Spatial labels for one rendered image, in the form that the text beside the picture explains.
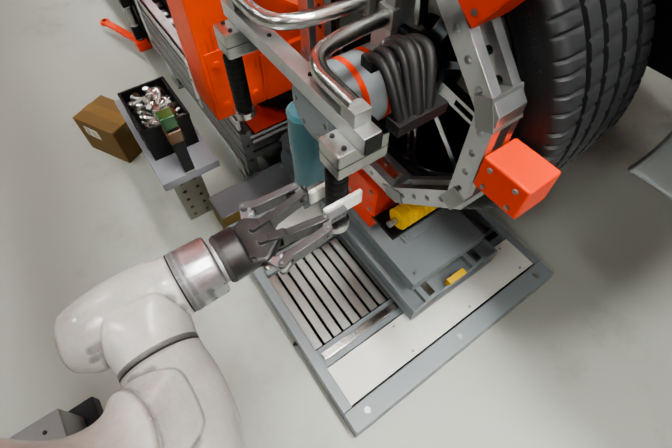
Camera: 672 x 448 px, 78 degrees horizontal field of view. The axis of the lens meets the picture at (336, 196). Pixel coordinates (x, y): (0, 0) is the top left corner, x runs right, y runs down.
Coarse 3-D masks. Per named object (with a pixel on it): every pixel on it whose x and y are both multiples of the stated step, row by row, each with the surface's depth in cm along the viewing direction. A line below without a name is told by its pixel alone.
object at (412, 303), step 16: (352, 224) 144; (352, 240) 139; (368, 256) 134; (464, 256) 134; (480, 256) 134; (384, 272) 133; (448, 272) 133; (464, 272) 130; (384, 288) 135; (400, 288) 130; (416, 288) 128; (432, 288) 128; (448, 288) 130; (400, 304) 130; (416, 304) 127; (432, 304) 132
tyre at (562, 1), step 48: (528, 0) 55; (576, 0) 54; (624, 0) 59; (528, 48) 58; (576, 48) 56; (624, 48) 62; (528, 96) 62; (576, 96) 59; (624, 96) 69; (528, 144) 66; (576, 144) 68
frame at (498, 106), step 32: (320, 0) 90; (448, 0) 56; (320, 32) 97; (448, 32) 58; (480, 32) 56; (480, 64) 56; (512, 64) 58; (480, 96) 58; (512, 96) 58; (480, 128) 61; (512, 128) 63; (384, 160) 100; (480, 160) 65; (416, 192) 86; (448, 192) 76; (480, 192) 76
